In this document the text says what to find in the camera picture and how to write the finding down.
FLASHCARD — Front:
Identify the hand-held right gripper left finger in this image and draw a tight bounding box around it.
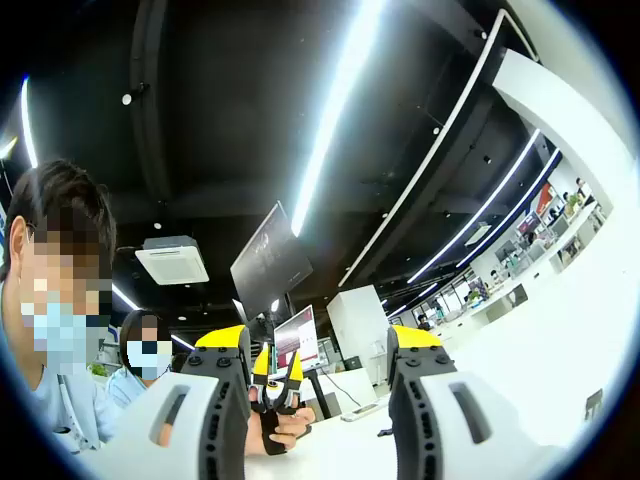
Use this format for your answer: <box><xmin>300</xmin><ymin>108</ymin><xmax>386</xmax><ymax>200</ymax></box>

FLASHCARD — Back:
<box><xmin>94</xmin><ymin>323</ymin><xmax>252</xmax><ymax>480</ymax></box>

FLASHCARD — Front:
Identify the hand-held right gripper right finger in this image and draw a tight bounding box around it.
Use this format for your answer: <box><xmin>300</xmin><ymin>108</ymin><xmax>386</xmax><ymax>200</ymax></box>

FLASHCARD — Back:
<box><xmin>387</xmin><ymin>323</ymin><xmax>566</xmax><ymax>480</ymax></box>

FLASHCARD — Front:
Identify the person's left hand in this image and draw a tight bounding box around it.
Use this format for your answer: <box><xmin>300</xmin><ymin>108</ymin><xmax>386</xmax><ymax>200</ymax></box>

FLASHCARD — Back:
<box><xmin>244</xmin><ymin>397</ymin><xmax>317</xmax><ymax>457</ymax></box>

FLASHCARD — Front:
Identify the monitor with red screen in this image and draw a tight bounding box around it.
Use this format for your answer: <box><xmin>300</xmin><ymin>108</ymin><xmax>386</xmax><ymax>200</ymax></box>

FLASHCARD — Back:
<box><xmin>273</xmin><ymin>304</ymin><xmax>320</xmax><ymax>366</ymax></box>

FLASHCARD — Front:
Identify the white remote control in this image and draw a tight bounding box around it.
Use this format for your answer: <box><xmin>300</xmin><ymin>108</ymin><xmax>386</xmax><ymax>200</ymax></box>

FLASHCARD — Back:
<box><xmin>341</xmin><ymin>402</ymin><xmax>389</xmax><ymax>421</ymax></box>

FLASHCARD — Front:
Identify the square white pillar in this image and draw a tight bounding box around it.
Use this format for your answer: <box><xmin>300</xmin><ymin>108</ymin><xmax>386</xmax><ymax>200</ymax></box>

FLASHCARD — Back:
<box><xmin>327</xmin><ymin>285</ymin><xmax>391</xmax><ymax>389</ymax></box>

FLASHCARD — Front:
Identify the large dark hanging screen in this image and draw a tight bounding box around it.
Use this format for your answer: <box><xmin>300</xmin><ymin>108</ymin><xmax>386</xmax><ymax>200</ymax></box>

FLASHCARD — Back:
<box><xmin>229</xmin><ymin>199</ymin><xmax>314</xmax><ymax>311</ymax></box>

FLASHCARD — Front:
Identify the white office desk row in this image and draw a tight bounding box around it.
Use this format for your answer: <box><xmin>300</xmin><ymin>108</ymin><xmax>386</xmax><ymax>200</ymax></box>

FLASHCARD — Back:
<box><xmin>394</xmin><ymin>199</ymin><xmax>609</xmax><ymax>346</ymax></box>

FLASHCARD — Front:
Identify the white ceiling air conditioner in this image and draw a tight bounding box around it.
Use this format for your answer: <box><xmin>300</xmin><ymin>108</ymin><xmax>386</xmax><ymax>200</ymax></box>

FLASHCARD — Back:
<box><xmin>134</xmin><ymin>234</ymin><xmax>210</xmax><ymax>286</ymax></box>

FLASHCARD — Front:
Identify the person's body in blue shirt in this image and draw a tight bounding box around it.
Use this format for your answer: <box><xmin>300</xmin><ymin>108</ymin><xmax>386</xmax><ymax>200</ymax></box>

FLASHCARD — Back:
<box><xmin>0</xmin><ymin>159</ymin><xmax>126</xmax><ymax>451</ymax></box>

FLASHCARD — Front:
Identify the long ceiling light strip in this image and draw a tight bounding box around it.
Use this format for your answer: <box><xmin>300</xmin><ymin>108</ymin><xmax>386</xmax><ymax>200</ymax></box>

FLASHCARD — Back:
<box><xmin>289</xmin><ymin>0</ymin><xmax>389</xmax><ymax>237</ymax></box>

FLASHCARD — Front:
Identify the wide white column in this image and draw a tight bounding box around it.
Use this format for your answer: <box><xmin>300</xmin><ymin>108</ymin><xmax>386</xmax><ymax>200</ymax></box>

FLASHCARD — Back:
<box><xmin>492</xmin><ymin>48</ymin><xmax>640</xmax><ymax>216</ymax></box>

